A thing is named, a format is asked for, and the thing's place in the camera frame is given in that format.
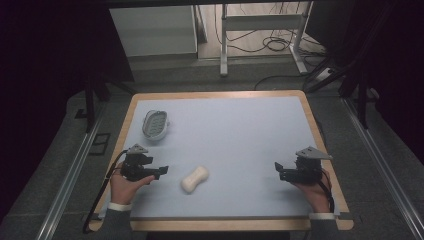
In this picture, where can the aluminium floor rail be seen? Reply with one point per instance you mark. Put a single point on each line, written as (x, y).
(386, 170)
(70, 183)

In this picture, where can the white power strip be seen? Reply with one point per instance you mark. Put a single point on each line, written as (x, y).
(324, 74)

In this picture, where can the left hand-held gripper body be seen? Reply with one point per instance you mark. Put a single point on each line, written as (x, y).
(133, 166)

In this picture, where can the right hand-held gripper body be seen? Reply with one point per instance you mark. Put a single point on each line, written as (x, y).
(308, 166)

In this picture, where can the white oval soap dish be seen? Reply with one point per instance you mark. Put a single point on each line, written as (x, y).
(155, 125)

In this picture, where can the white soap bar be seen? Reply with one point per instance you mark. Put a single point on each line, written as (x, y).
(195, 179)

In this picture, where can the person's left hand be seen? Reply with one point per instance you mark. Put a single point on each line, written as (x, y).
(123, 190)

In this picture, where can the light blue table mat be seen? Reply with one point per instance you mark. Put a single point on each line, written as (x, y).
(233, 146)

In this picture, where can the black metal stand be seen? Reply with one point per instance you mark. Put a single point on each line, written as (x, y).
(356, 83)
(93, 93)

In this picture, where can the wooden table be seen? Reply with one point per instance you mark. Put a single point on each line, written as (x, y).
(220, 225)

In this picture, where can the white metal desk frame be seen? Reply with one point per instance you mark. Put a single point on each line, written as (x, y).
(260, 22)

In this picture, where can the person's right hand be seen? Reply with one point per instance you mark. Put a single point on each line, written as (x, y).
(313, 195)

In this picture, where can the white cabinet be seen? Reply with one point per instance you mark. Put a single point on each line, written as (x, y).
(156, 30)

